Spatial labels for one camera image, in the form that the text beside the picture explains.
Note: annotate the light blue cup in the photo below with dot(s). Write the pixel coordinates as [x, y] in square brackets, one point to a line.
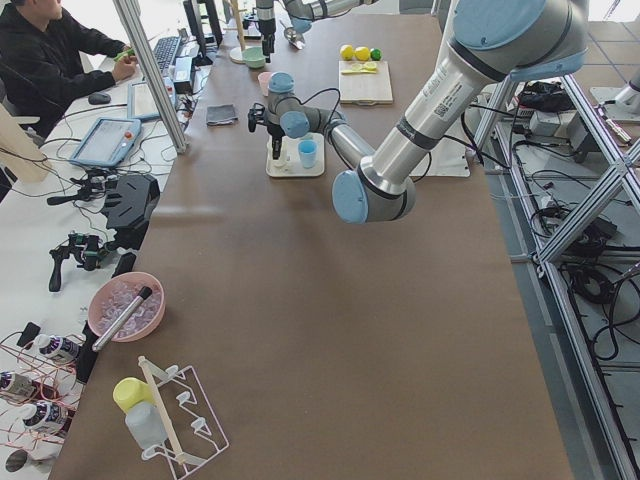
[307, 151]

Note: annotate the white wire cup rack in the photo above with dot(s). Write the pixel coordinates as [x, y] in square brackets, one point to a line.
[195, 421]

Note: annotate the black hand-held gripper device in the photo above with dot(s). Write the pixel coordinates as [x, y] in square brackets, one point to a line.
[88, 250]

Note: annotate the pink ribbed bowl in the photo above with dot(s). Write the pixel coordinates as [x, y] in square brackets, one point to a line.
[113, 297]

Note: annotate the yellow plastic knife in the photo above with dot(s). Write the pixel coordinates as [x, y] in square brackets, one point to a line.
[357, 72]

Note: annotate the whole yellow lemon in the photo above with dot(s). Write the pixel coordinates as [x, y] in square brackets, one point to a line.
[362, 53]
[346, 52]

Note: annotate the whole yellow lemon left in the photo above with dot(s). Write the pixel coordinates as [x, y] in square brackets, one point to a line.
[362, 53]

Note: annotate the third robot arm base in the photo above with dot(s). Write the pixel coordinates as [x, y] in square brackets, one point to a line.
[619, 104]

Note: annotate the mint green bowl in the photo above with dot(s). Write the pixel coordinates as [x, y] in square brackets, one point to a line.
[253, 57]

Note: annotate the pink cup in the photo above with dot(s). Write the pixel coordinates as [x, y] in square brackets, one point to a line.
[264, 80]

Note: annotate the wooden mug tree stand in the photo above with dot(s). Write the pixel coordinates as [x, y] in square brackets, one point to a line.
[236, 54]

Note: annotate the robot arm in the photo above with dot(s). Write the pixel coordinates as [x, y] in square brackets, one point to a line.
[301, 14]
[488, 42]

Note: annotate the whole yellow lemon right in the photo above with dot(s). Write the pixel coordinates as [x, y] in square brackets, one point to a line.
[346, 52]

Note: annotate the blue teach pendant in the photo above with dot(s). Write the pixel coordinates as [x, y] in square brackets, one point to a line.
[107, 143]
[140, 102]

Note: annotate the aluminium frame post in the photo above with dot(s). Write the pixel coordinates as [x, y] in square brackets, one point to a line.
[129, 14]

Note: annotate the purple label bottle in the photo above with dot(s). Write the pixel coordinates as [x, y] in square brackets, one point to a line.
[58, 349]
[45, 417]

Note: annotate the black keyboard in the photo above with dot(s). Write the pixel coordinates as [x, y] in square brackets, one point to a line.
[165, 51]

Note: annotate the bamboo cutting board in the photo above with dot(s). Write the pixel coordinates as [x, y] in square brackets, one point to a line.
[369, 89]

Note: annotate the wooden rack handle bar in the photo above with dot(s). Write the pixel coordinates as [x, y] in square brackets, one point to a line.
[146, 367]

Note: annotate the cream rabbit tray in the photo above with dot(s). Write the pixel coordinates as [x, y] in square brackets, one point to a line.
[294, 167]

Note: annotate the grey folded cloth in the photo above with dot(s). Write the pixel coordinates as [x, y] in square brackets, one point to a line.
[217, 115]

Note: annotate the seated person black hoodie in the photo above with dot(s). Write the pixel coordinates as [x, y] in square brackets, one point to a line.
[49, 60]

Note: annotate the green lime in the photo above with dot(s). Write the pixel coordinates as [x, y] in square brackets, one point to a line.
[375, 54]

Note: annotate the black leader arm handle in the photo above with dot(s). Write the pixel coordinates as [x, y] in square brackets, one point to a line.
[129, 201]

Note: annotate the black computer mouse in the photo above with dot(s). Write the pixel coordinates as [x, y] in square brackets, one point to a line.
[99, 98]

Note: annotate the purple label bottle upper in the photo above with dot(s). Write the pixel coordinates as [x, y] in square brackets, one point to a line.
[58, 349]

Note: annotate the metal ice scoop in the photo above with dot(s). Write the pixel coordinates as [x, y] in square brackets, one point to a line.
[294, 38]

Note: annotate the purple label bottle lower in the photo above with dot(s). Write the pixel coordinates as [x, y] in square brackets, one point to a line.
[45, 417]

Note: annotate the copper wire bottle rack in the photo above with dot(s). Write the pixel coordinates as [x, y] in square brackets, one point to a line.
[29, 377]

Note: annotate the cream white cup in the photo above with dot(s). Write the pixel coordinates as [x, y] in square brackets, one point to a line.
[280, 160]

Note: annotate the pale grey cup on rack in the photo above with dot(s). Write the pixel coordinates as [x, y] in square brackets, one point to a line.
[145, 425]

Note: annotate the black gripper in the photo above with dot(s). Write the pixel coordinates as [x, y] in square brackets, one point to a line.
[265, 26]
[274, 129]

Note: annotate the metal muddler in bowl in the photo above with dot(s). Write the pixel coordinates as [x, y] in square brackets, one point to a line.
[120, 320]

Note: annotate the yellow-green cup on rack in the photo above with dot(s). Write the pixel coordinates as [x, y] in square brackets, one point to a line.
[130, 391]

